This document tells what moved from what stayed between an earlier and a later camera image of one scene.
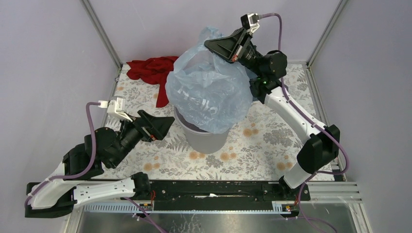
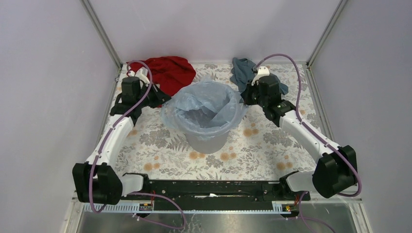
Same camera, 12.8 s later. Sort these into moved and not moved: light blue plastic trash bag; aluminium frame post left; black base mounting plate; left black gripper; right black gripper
Moved: light blue plastic trash bag; right black gripper; left black gripper
Not moved: aluminium frame post left; black base mounting plate
